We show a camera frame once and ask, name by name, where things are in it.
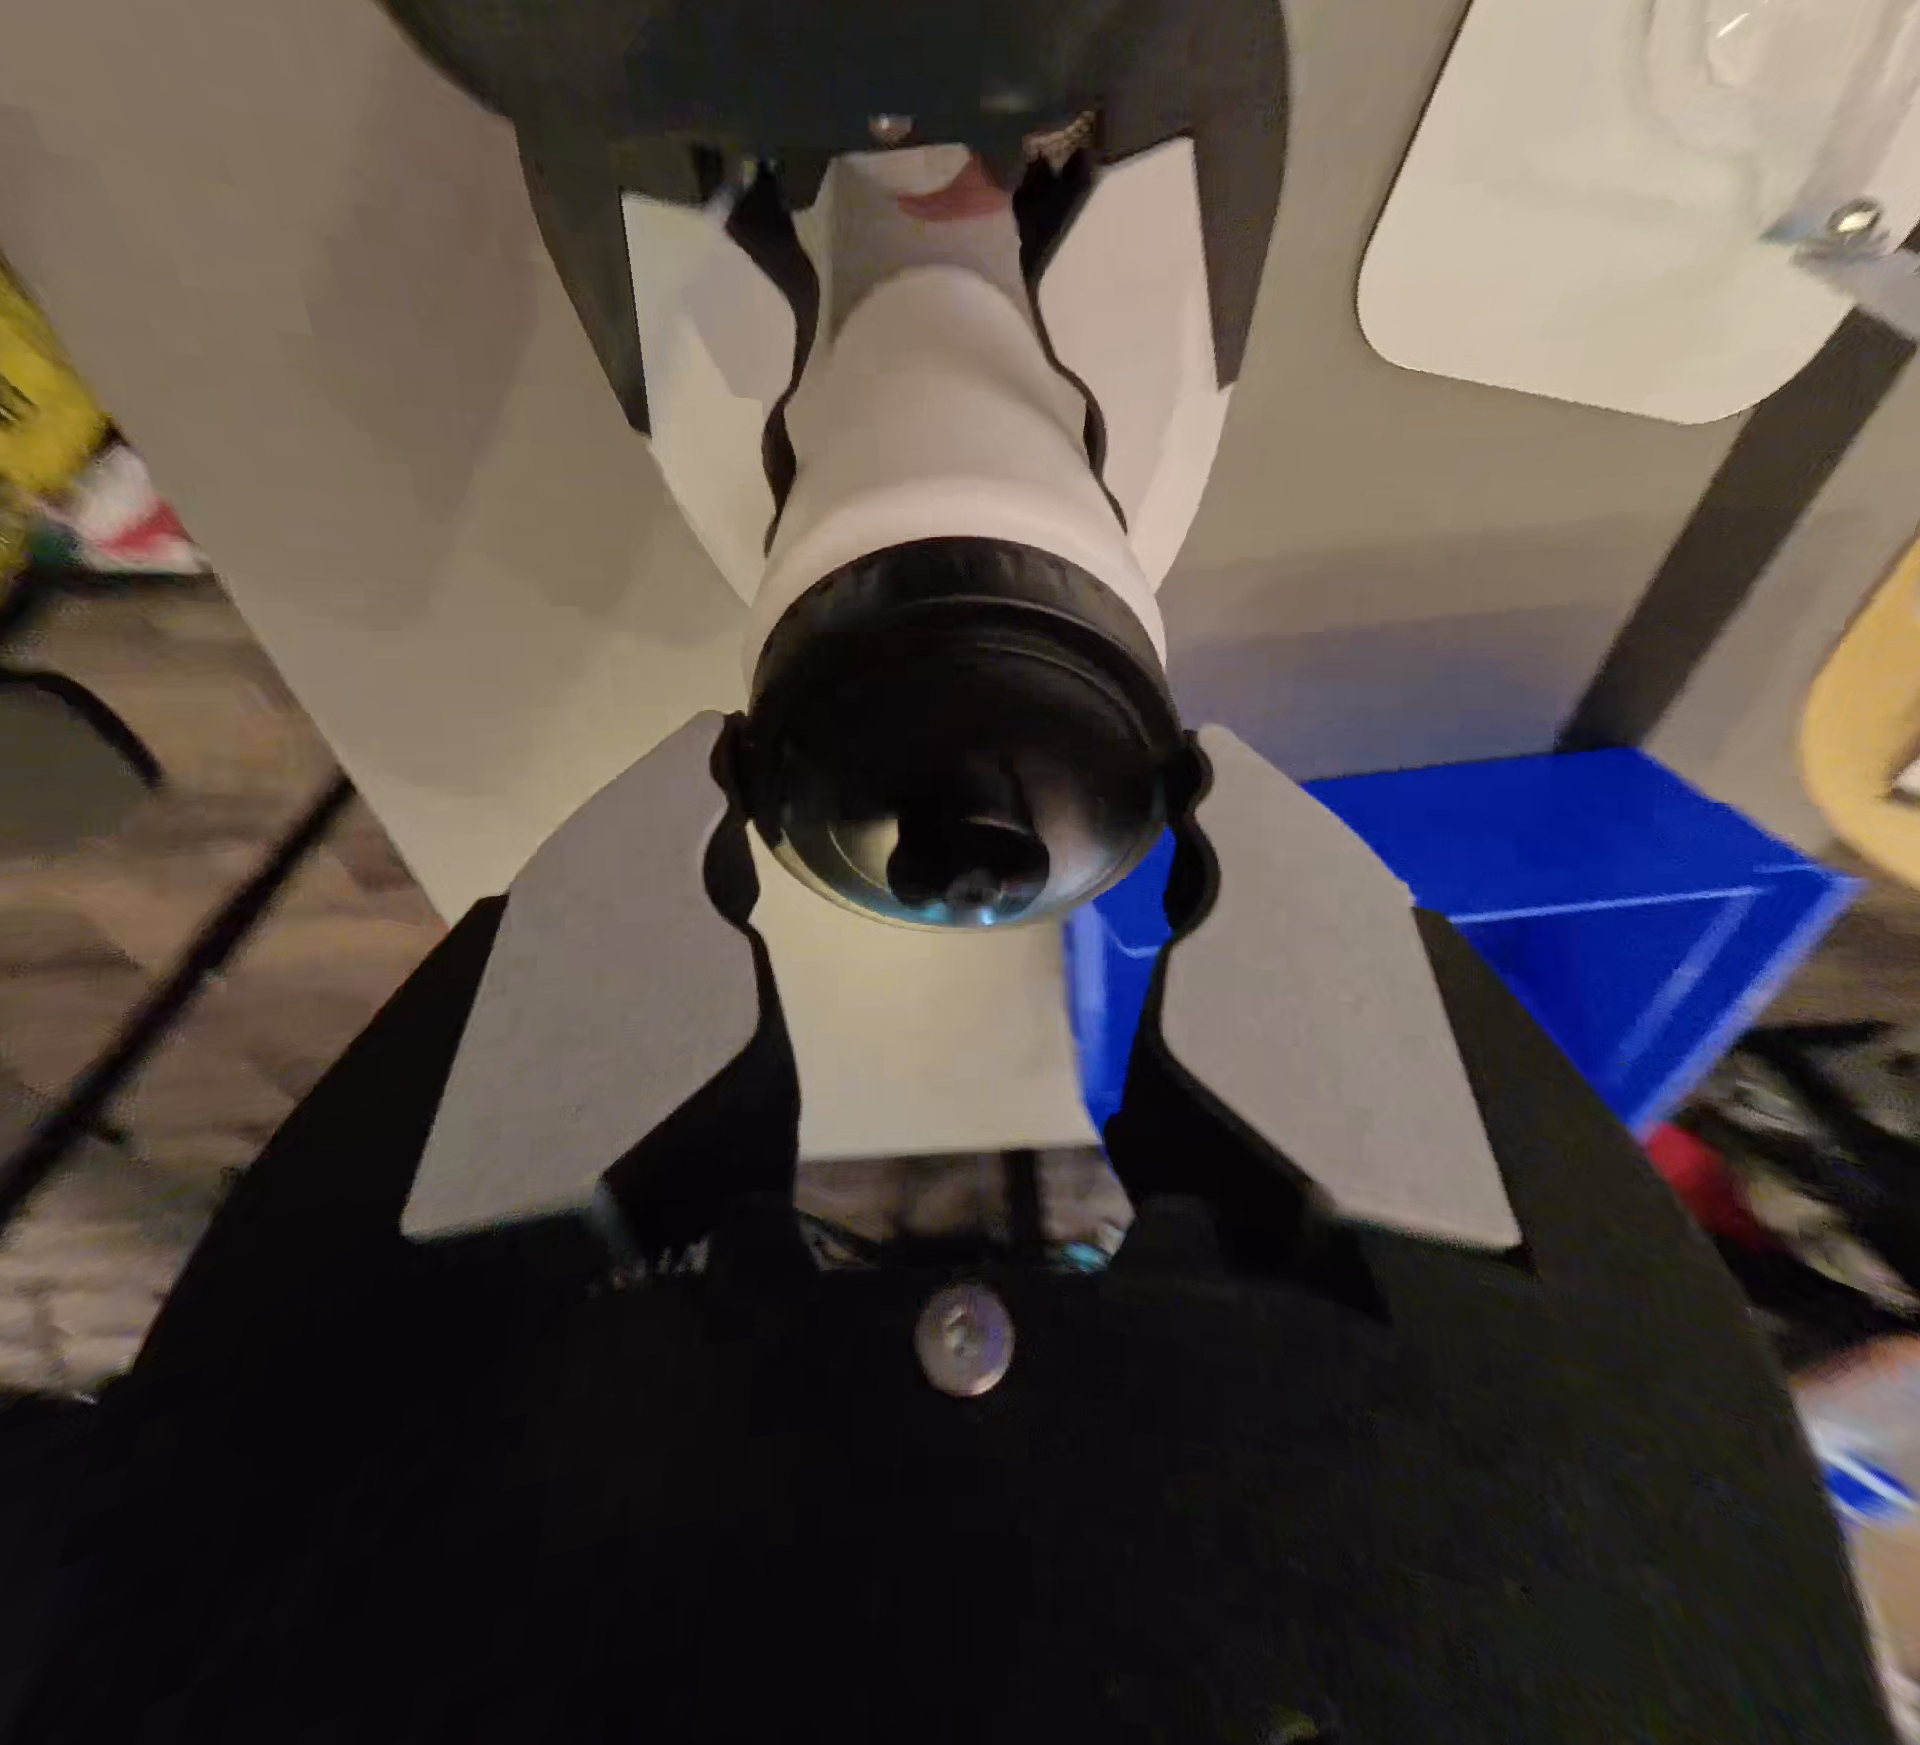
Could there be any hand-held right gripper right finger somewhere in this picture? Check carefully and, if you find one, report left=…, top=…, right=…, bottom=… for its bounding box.
left=1108, top=726, right=1523, bottom=1253

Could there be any black bottle lid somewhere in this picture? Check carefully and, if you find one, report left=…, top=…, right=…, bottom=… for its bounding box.
left=743, top=539, right=1187, bottom=934

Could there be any clear acrylic stand support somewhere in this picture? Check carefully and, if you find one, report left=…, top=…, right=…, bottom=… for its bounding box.
left=1642, top=0, right=1920, bottom=338

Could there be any instruction sheet on wooden board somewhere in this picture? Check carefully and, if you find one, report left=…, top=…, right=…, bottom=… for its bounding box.
left=1802, top=590, right=1920, bottom=892

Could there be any black table leg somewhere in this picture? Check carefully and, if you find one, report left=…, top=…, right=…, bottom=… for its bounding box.
left=0, top=774, right=361, bottom=1220

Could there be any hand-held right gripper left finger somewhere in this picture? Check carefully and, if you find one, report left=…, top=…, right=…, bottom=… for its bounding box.
left=403, top=710, right=805, bottom=1244

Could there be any red fabric item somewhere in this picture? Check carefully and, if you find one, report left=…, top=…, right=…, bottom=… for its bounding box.
left=1642, top=1121, right=1764, bottom=1253

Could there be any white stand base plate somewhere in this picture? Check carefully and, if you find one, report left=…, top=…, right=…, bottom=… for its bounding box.
left=1353, top=0, right=1920, bottom=428

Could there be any white plastic bottle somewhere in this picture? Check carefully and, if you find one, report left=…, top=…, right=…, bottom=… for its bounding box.
left=743, top=147, right=1172, bottom=682

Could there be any person's left hand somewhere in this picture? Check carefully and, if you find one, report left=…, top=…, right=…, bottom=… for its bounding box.
left=901, top=158, right=1018, bottom=220

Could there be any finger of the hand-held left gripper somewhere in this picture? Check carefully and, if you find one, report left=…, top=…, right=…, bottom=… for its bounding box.
left=621, top=162, right=824, bottom=605
left=1010, top=132, right=1236, bottom=584

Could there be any red green patterned cloth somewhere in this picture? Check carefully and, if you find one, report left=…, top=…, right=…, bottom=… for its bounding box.
left=32, top=440, right=203, bottom=577

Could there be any blue plastic bin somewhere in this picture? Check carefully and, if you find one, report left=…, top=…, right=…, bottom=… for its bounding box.
left=1063, top=749, right=1870, bottom=1139

